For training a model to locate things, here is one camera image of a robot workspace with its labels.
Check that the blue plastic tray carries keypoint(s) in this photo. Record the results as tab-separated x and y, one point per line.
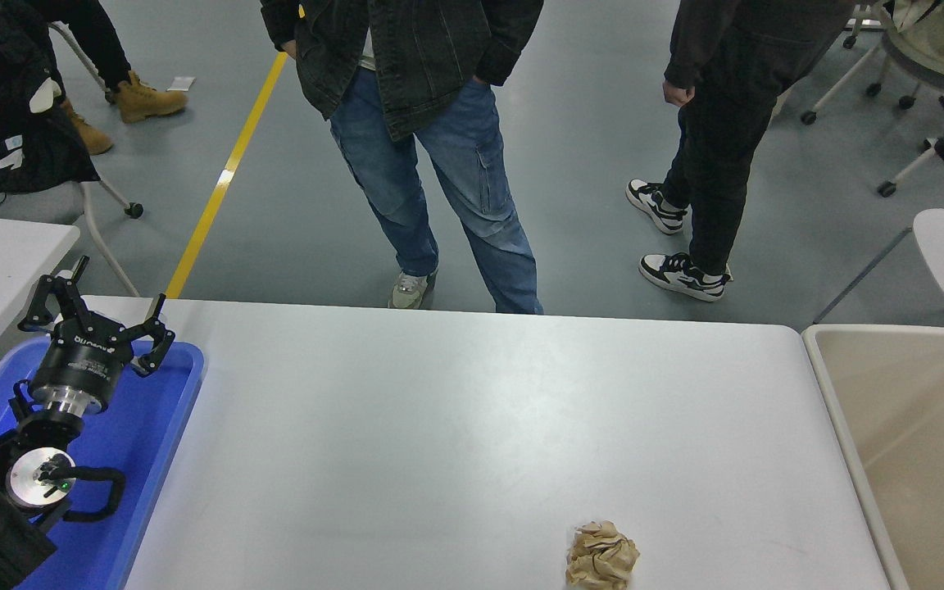
144	459

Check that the tan paper ball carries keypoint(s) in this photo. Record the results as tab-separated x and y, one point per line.
603	557

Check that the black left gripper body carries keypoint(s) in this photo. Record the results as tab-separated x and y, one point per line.
79	360

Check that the person's hand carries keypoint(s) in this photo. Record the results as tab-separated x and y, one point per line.
678	93

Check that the cream jacket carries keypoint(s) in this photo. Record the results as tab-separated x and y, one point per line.
943	33

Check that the large pale bin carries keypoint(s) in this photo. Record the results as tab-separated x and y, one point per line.
890	492

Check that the person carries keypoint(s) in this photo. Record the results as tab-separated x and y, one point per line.
726	147
439	164
95	33

